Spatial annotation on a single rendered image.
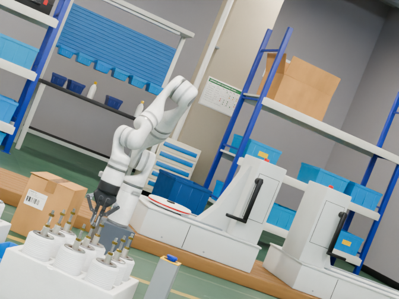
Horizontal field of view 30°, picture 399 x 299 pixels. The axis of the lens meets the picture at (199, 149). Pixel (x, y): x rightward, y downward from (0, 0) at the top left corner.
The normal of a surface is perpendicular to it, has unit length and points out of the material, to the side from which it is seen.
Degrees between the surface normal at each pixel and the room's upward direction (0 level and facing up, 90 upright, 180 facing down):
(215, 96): 90
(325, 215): 90
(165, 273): 90
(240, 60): 90
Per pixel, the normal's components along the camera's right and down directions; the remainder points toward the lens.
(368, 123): -0.88, -0.36
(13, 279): -0.14, -0.05
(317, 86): 0.29, 0.27
